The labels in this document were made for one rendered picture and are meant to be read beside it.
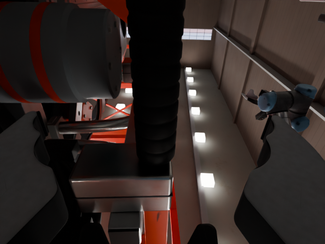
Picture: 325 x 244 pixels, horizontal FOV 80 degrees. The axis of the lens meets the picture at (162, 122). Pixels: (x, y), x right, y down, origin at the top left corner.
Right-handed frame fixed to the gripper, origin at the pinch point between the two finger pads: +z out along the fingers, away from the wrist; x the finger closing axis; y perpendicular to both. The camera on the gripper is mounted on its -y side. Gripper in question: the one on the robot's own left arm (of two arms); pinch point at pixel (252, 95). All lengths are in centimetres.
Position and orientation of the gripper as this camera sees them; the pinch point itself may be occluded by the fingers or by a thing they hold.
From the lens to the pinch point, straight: 124.0
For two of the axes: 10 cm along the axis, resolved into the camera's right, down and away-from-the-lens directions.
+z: -1.9, -5.4, 8.2
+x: -9.7, -0.3, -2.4
